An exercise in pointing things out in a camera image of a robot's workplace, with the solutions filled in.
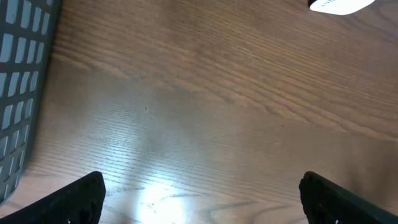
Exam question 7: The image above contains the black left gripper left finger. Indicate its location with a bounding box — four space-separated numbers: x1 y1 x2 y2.
1 171 106 224

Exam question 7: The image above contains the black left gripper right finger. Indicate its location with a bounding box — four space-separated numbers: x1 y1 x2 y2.
299 171 397 224

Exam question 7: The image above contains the white barcode scanner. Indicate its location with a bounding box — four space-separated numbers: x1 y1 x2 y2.
308 0 375 16

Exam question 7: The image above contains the grey plastic mesh basket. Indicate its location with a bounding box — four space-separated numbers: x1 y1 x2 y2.
1 0 62 203

